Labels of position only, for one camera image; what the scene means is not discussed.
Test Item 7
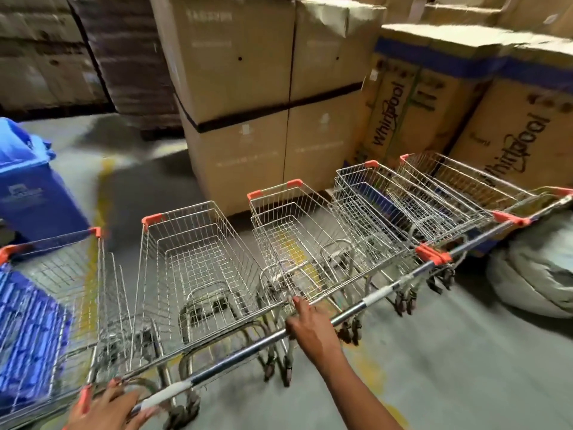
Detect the large white woven sack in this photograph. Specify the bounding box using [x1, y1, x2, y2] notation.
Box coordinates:
[485, 209, 573, 320]

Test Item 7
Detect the person's right hand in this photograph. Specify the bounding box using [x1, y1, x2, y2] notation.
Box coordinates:
[285, 296, 346, 368]

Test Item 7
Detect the dark blue pallet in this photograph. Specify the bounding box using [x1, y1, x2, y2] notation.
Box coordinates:
[138, 125, 185, 143]

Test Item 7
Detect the person's right forearm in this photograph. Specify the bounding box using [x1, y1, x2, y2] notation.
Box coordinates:
[313, 349, 405, 430]

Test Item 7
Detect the blue plastic trash bin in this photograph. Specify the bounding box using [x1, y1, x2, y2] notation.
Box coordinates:
[0, 116, 94, 248]

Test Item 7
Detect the stack of blue plastic crates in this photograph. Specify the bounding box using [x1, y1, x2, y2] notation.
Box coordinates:
[0, 263, 73, 410]

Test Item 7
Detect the flat low cardboard box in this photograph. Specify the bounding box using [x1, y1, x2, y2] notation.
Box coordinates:
[420, 3, 503, 28]

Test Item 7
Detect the person's left hand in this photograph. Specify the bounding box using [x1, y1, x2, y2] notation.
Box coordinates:
[62, 378, 158, 430]

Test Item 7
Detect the silver wire shopping cart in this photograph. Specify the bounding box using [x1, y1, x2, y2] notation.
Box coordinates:
[387, 152, 573, 293]
[333, 159, 510, 317]
[0, 226, 135, 430]
[247, 179, 439, 389]
[78, 200, 298, 430]

